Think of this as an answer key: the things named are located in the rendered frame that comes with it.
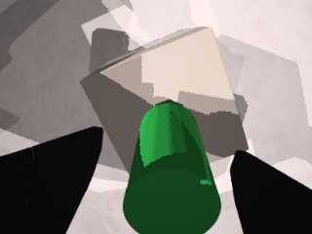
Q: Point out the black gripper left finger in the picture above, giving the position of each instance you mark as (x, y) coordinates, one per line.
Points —
(42, 186)

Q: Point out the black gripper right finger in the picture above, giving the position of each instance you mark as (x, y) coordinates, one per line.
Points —
(267, 201)

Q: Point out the beige square block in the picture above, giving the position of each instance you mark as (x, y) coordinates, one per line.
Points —
(185, 70)

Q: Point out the green cylinder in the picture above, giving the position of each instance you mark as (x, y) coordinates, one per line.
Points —
(171, 188)

